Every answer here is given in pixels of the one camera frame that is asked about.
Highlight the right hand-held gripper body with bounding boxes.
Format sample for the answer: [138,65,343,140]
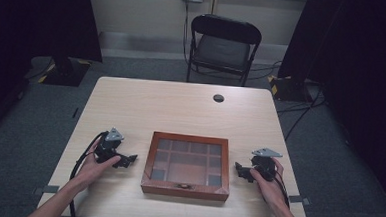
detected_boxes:
[249,147,284,183]

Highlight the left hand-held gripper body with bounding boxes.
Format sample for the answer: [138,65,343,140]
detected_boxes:
[93,126,126,166]

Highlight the wooden glass-lid box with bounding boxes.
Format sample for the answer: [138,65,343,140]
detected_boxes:
[139,130,234,203]

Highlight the person's right hand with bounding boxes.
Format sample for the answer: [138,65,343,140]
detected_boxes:
[247,156,291,212]

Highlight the person's left hand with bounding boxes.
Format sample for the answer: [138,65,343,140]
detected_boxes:
[74,138,123,195]

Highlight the black stand base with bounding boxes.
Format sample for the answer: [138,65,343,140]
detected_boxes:
[267,73,315,104]
[41,56,92,89]

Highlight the black folding chair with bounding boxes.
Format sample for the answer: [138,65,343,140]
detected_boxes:
[185,12,264,89]

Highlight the black curtain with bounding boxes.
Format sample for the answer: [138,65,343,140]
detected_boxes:
[270,0,386,213]

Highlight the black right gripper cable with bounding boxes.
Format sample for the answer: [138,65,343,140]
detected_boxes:
[271,168,293,210]

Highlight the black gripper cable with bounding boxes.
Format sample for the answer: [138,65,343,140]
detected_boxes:
[271,168,293,210]
[67,129,110,217]

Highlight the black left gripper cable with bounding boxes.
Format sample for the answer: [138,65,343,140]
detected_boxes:
[67,129,110,217]

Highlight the black table strap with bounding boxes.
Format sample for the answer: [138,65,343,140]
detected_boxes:
[287,195,313,207]
[32,183,61,198]

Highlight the black floor cable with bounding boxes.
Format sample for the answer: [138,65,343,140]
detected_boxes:
[274,83,328,144]

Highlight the black hanging wall cable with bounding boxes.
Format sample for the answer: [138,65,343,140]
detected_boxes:
[180,0,193,66]

